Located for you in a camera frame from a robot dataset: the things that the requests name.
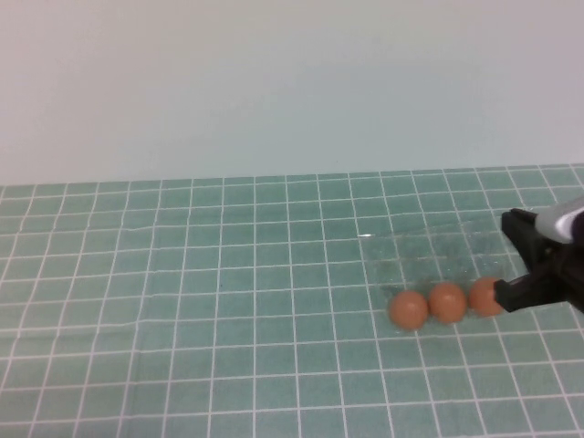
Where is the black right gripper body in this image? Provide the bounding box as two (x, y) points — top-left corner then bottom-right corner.
(537, 239), (584, 316)

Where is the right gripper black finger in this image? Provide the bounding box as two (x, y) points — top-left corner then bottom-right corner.
(501, 207), (560, 270)
(495, 272), (571, 314)

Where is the brown egg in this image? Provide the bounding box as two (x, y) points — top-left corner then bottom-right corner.
(389, 290), (429, 330)
(467, 276), (506, 318)
(427, 282), (468, 324)

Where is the clear plastic egg tray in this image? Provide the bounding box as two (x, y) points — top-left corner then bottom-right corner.
(358, 223), (530, 339)

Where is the green white checked tablecloth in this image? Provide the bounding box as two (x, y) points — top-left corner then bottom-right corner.
(0, 164), (584, 438)

